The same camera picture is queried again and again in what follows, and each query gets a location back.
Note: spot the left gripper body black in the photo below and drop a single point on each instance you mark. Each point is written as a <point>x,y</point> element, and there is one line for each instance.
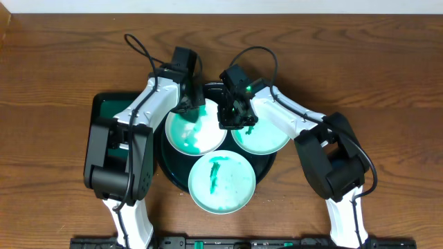
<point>193,102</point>

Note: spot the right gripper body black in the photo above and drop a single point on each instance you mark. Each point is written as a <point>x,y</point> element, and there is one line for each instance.
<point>230,117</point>

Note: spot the white plate with green smear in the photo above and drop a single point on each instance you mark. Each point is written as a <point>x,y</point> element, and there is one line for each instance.
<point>195,138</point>

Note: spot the green scrub sponge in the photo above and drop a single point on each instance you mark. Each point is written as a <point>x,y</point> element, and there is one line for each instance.
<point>193,114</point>

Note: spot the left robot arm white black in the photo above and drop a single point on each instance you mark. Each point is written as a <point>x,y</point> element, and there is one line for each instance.
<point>123,185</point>

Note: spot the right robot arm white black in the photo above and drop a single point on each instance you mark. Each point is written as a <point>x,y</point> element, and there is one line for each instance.
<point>331,157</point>

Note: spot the round black serving tray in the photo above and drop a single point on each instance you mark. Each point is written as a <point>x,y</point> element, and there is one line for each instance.
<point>176,165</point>

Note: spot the dark green rectangular tray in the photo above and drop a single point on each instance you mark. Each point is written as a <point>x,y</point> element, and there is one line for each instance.
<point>105,107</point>

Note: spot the pale green plate back right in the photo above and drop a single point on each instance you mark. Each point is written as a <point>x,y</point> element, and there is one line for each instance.
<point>261,139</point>

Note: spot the pale green plate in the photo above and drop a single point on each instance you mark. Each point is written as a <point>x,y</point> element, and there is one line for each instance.
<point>261,139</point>
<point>221,182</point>

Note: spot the pale green plate front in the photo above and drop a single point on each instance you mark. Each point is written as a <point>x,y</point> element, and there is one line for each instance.
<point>221,182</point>

